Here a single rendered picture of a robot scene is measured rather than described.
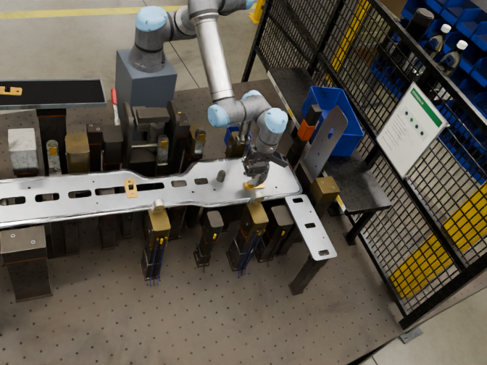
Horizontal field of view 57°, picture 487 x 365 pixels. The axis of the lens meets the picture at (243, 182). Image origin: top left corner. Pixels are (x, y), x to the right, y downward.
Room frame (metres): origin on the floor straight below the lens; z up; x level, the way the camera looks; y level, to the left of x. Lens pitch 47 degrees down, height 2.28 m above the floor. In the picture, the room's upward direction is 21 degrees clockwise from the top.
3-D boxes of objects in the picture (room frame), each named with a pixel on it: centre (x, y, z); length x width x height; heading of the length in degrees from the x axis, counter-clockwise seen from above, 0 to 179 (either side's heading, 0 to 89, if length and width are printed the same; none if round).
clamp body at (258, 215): (1.01, -0.10, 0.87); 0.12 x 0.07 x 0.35; 36
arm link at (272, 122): (1.17, -0.02, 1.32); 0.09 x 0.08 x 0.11; 47
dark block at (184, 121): (1.26, 0.31, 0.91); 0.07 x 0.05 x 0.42; 36
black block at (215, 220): (0.96, 0.04, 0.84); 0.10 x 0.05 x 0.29; 36
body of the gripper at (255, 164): (1.16, -0.02, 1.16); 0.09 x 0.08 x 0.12; 125
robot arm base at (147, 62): (1.53, 0.57, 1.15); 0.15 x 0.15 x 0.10
